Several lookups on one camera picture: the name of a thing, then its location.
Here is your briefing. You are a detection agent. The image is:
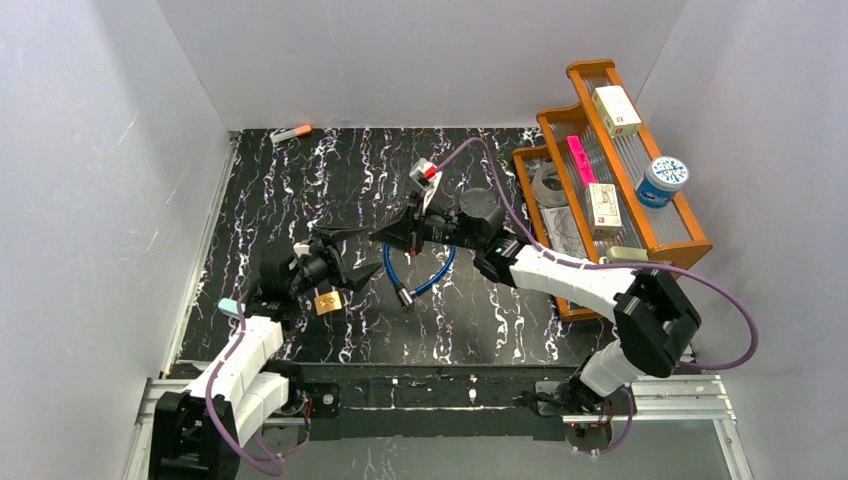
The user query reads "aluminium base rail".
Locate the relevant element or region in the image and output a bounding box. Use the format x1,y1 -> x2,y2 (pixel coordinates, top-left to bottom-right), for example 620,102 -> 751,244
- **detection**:
122,132 -> 757,480

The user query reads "light blue eraser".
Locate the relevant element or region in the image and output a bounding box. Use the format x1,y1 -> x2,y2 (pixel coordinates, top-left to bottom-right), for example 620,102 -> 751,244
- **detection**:
217,298 -> 243,318

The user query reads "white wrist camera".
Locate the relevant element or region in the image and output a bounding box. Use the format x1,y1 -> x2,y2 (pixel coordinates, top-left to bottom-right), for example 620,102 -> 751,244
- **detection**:
409,158 -> 442,211
292,241 -> 312,257

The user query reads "beige stapler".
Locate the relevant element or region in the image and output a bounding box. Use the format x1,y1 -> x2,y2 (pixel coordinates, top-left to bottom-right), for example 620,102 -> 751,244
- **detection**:
605,246 -> 649,263

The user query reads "white small box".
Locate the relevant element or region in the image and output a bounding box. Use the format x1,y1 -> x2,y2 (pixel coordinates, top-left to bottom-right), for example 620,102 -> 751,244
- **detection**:
585,183 -> 623,237

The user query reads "white box upper shelf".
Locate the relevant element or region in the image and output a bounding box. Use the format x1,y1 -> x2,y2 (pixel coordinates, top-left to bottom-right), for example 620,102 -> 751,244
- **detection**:
592,85 -> 642,138

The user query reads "orange tiered rack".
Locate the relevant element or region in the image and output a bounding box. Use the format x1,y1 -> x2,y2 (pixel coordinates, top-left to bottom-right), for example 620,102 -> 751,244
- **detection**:
512,58 -> 714,323

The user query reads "pink highlighter pen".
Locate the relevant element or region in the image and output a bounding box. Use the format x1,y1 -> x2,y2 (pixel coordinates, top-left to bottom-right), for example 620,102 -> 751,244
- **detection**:
566,135 -> 597,188

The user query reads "packaged protractor ruler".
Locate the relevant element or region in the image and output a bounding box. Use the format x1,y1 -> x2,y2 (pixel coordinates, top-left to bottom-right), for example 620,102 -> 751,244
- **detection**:
541,206 -> 588,259

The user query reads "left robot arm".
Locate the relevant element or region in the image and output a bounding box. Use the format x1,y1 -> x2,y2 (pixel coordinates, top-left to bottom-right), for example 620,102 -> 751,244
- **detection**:
148,226 -> 381,479

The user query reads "blue cable lock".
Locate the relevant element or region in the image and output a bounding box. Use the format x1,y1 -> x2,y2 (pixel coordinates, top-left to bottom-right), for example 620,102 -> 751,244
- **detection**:
383,243 -> 458,311

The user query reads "orange capped marker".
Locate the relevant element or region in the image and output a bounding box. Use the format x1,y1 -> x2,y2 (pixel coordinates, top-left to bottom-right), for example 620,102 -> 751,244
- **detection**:
270,124 -> 312,145

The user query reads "blue white round jar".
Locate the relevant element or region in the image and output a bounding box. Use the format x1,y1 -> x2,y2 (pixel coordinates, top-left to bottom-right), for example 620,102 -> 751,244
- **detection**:
636,156 -> 690,209

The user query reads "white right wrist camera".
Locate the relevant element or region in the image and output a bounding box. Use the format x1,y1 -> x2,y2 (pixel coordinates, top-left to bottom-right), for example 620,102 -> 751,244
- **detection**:
409,158 -> 442,211

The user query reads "brass padlock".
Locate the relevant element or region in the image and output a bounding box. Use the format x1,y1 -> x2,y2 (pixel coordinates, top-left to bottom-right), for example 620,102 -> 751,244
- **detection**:
313,290 -> 344,316

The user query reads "clear tape roll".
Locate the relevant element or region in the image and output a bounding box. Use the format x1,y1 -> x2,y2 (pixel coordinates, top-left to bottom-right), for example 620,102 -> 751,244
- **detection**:
531,162 -> 568,208

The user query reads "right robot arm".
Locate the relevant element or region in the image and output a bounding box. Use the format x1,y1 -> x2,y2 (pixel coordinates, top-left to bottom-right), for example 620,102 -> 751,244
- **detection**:
370,188 -> 702,413

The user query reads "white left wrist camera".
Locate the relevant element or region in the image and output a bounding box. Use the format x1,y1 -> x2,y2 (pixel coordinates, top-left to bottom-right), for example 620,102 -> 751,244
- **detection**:
292,241 -> 312,257

